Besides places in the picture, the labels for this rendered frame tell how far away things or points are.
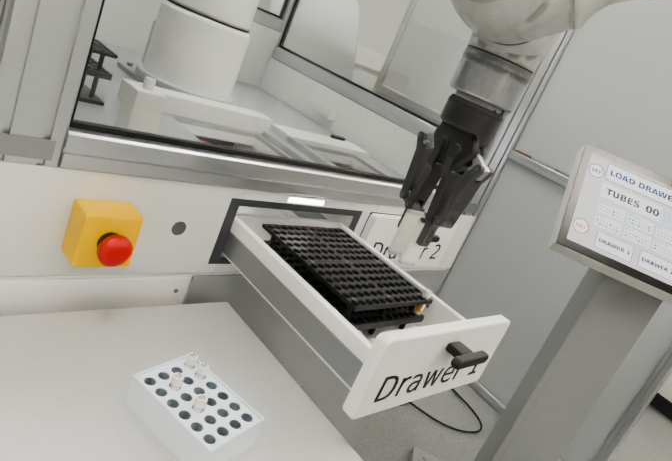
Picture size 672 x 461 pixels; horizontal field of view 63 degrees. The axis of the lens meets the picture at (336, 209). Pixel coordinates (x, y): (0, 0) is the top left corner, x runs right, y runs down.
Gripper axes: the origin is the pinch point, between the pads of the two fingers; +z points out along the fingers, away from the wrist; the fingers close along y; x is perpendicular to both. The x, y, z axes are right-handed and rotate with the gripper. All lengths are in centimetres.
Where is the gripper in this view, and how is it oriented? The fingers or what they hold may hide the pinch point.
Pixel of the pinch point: (411, 237)
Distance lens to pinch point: 77.5
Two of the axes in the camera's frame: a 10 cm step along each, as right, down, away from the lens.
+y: -4.8, -4.6, 7.5
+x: -7.9, -1.6, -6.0
